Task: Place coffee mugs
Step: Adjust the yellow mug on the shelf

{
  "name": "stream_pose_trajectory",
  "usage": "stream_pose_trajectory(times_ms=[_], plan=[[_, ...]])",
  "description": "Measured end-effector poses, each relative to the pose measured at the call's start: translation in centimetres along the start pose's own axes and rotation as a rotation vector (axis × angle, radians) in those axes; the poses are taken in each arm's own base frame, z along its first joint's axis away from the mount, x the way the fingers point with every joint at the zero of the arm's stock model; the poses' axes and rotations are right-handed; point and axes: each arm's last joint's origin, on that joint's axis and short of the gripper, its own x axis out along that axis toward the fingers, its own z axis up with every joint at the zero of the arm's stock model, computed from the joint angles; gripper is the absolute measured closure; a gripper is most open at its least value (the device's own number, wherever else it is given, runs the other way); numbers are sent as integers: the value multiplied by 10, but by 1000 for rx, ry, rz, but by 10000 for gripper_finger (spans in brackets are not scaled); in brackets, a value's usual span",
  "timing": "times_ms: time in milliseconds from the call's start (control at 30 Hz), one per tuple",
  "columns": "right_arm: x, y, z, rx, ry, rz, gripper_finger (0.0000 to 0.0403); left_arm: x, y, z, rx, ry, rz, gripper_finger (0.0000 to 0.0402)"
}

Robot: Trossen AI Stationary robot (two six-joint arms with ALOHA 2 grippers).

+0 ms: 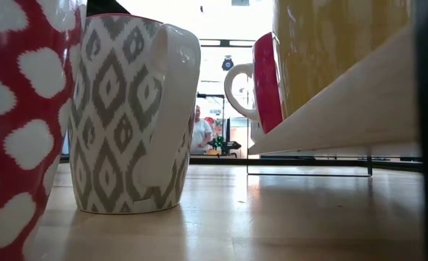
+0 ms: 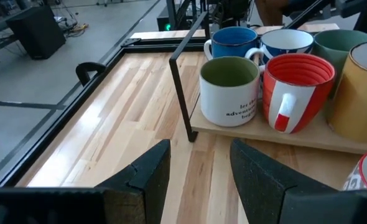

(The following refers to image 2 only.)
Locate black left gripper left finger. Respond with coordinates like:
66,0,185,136
95,139,172,224

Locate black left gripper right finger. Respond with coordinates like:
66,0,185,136
230,139,337,224

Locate red mug white handle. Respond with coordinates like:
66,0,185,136
262,52,337,134

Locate yellow mug white inside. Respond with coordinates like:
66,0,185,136
325,40,367,144

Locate blue mug white handle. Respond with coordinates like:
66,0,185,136
203,26,259,62

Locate blue white floral mug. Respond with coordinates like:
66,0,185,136
244,29,315,68

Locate sage green mug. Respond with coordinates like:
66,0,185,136
312,29,367,97

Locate wooden shelf black legs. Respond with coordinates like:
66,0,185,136
169,11,367,156

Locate black table clamp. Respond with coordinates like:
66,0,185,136
75,61,107,87

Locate black speaker box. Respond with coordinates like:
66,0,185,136
5,5,67,60

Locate black table frame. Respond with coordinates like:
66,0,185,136
0,0,367,188

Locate tangled yellow black cables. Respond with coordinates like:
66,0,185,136
54,17,90,38

